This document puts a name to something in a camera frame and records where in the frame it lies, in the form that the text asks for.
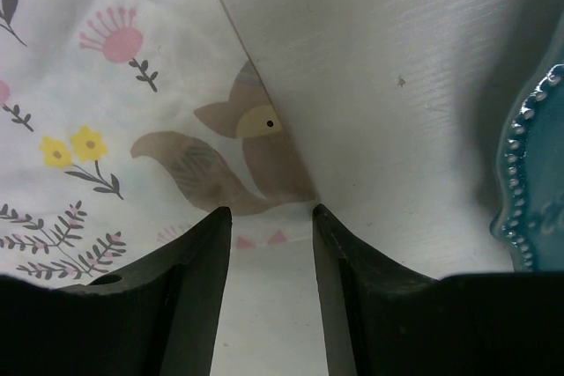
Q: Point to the teal scalloped plate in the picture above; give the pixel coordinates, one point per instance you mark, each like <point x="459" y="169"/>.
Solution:
<point x="529" y="168"/>

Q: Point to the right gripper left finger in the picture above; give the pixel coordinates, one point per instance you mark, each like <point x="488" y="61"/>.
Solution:
<point x="158" y="315"/>

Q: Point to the floral animal print cloth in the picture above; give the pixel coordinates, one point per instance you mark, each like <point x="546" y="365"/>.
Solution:
<point x="124" y="123"/>

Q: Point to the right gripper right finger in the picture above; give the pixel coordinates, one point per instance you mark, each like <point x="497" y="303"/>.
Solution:
<point x="381" y="318"/>

